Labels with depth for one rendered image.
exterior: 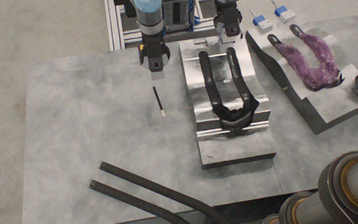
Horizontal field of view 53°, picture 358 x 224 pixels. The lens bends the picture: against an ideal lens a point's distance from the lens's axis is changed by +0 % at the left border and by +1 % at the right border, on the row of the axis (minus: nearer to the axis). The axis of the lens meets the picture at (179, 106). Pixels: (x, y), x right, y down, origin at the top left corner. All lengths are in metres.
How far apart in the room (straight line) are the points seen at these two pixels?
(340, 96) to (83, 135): 0.94
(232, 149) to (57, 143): 0.64
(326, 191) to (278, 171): 0.78
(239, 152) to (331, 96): 0.38
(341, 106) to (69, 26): 1.99
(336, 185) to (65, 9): 2.55
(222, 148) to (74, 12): 1.88
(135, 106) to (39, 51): 1.42
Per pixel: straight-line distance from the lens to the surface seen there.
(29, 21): 2.89
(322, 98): 1.35
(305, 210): 0.72
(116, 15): 2.44
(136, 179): 1.21
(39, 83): 1.54
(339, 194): 0.54
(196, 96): 1.27
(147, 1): 1.01
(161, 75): 1.30
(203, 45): 1.45
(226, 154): 1.24
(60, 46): 2.67
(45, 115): 1.46
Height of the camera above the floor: 2.03
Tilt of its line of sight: 63 degrees down
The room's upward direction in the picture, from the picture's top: 2 degrees counter-clockwise
